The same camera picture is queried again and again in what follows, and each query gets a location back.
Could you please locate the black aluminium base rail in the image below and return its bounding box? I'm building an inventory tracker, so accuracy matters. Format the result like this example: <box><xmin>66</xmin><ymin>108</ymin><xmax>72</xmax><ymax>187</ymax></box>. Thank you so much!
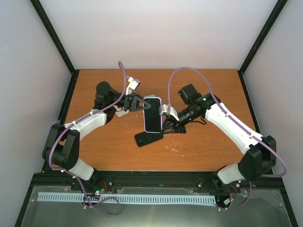
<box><xmin>33</xmin><ymin>170</ymin><xmax>282</xmax><ymax>192</ymax></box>

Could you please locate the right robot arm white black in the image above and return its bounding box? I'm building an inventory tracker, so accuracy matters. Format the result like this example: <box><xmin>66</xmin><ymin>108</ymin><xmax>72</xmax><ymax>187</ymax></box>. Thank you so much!
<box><xmin>159</xmin><ymin>84</ymin><xmax>276</xmax><ymax>185</ymax></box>

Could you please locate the beige phone case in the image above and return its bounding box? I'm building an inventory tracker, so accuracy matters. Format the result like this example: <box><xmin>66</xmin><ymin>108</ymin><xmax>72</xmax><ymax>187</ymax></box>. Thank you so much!
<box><xmin>116</xmin><ymin>108</ymin><xmax>129</xmax><ymax>117</ymax></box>

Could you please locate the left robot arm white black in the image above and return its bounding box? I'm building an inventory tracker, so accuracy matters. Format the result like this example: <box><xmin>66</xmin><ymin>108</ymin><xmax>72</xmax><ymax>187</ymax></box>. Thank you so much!
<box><xmin>42</xmin><ymin>77</ymin><xmax>151</xmax><ymax>191</ymax></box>

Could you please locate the light blue cable duct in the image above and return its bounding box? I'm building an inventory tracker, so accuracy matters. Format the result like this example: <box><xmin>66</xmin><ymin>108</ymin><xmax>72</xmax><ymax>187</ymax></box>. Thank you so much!
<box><xmin>36</xmin><ymin>192</ymin><xmax>216</xmax><ymax>206</ymax></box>

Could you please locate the left black frame post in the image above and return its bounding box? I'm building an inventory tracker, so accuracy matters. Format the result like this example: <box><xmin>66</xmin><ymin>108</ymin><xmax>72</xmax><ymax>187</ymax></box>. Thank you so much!
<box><xmin>29</xmin><ymin>0</ymin><xmax>77</xmax><ymax>74</ymax></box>

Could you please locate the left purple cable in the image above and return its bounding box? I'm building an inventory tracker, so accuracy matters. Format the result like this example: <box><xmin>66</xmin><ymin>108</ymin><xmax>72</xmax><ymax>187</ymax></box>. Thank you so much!
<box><xmin>48</xmin><ymin>61</ymin><xmax>130</xmax><ymax>217</ymax></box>

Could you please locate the black phone case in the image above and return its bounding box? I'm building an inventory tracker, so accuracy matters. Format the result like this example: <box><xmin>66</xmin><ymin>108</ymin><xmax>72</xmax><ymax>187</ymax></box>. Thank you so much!
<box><xmin>134</xmin><ymin>131</ymin><xmax>164</xmax><ymax>147</ymax></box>

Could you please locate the right black frame post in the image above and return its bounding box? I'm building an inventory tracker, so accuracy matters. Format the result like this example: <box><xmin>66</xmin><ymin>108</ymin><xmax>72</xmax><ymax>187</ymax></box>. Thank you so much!
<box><xmin>239</xmin><ymin>0</ymin><xmax>289</xmax><ymax>74</ymax></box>

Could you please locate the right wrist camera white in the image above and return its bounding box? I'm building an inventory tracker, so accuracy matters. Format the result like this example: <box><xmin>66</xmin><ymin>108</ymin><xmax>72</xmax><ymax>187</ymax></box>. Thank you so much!
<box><xmin>159</xmin><ymin>105</ymin><xmax>179</xmax><ymax>121</ymax></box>

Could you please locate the black frame post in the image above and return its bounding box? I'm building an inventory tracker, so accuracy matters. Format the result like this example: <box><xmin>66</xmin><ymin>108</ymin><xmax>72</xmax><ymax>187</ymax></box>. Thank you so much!
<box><xmin>239</xmin><ymin>0</ymin><xmax>289</xmax><ymax>74</ymax></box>
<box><xmin>29</xmin><ymin>0</ymin><xmax>77</xmax><ymax>74</ymax></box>

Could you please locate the small green circuit board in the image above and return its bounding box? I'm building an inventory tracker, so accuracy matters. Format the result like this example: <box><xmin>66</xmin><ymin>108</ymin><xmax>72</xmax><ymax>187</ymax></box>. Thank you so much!
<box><xmin>94</xmin><ymin>187</ymin><xmax>107</xmax><ymax>196</ymax></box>

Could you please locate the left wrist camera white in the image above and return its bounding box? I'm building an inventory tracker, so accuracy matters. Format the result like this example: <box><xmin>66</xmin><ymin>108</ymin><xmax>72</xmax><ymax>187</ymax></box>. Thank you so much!
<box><xmin>125</xmin><ymin>77</ymin><xmax>141</xmax><ymax>95</ymax></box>

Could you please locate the lilac phone case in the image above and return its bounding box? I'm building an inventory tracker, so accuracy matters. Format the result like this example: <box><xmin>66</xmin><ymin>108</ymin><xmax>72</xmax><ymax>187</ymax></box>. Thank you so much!
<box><xmin>143</xmin><ymin>96</ymin><xmax>162</xmax><ymax>133</ymax></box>

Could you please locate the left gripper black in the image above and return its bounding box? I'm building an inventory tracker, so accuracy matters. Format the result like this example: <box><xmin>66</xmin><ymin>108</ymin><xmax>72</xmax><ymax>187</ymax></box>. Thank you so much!
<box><xmin>109</xmin><ymin>92</ymin><xmax>152</xmax><ymax>112</ymax></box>

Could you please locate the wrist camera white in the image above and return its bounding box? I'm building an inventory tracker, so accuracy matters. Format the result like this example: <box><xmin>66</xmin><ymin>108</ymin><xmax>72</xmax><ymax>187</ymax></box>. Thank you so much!
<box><xmin>159</xmin><ymin>105</ymin><xmax>179</xmax><ymax>121</ymax></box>
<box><xmin>125</xmin><ymin>77</ymin><xmax>141</xmax><ymax>95</ymax></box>

